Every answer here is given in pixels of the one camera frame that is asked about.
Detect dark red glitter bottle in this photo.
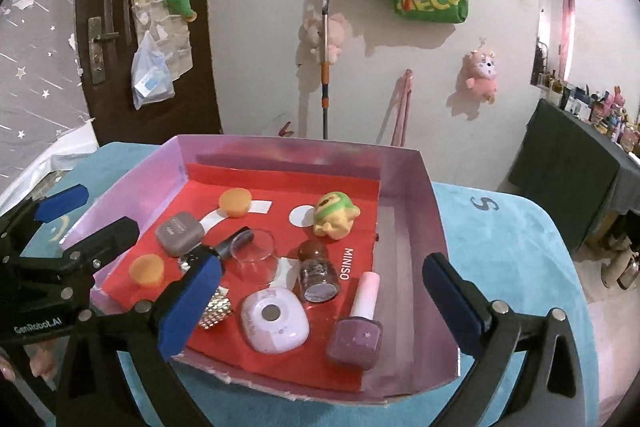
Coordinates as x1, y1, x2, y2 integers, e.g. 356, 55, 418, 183
297, 241, 341, 305

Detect pink plush with bow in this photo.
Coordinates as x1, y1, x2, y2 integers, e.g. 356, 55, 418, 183
465, 49, 500, 104

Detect clear glass cup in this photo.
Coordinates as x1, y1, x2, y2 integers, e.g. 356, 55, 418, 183
230, 229, 281, 285

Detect purple cardboard box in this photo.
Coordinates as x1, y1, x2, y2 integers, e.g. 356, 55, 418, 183
62, 134, 463, 405

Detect clear plastic bag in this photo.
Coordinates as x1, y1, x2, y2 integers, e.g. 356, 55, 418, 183
131, 31, 176, 110

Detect purple square bottle pink cap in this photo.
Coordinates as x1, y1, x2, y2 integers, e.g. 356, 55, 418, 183
326, 271, 385, 372

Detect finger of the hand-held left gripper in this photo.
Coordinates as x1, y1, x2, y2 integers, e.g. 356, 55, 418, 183
0, 184, 90, 258
0, 216, 141, 303

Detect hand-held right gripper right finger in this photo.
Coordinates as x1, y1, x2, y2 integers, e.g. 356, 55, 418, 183
421, 251, 588, 427

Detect yellow green toy figure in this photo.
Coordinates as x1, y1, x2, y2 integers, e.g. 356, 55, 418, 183
312, 192, 361, 239

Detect pink sticks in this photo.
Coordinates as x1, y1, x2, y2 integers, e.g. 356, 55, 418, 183
390, 69, 415, 148

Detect beige hanging organizer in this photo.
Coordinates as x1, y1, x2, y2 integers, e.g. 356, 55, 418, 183
121, 0, 196, 80

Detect metal door handle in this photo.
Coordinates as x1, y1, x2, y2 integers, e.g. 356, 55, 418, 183
87, 17, 121, 85

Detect person's left hand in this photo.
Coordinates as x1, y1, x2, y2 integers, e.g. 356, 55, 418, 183
0, 339, 61, 383

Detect table with dark cloth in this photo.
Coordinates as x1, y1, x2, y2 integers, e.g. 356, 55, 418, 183
509, 99, 640, 248

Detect pale pink plush toy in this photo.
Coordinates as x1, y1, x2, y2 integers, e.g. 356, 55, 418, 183
302, 12, 349, 68

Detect grey rounded case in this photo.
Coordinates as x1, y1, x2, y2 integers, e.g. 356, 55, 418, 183
155, 211, 205, 258

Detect orange round soap disc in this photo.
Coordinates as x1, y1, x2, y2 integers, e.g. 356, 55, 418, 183
129, 254, 165, 285
219, 188, 252, 219

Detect gold studded cylinder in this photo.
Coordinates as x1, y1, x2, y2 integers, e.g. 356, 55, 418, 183
197, 284, 234, 331

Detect row of cosmetics and figurines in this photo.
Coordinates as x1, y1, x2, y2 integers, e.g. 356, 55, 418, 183
537, 77, 640, 158

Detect metal mop pole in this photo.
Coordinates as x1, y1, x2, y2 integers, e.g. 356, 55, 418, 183
320, 0, 333, 140

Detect red printed paper liner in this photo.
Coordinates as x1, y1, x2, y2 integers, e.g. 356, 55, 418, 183
107, 162, 381, 393

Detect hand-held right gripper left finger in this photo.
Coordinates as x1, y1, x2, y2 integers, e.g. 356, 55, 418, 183
55, 247, 223, 427

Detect tall wall mirror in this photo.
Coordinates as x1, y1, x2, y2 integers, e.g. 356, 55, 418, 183
531, 0, 575, 88

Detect pink round device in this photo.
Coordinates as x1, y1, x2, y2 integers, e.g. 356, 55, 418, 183
240, 288, 310, 354

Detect black lipstick tube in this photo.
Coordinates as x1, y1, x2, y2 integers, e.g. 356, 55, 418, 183
212, 227, 254, 262

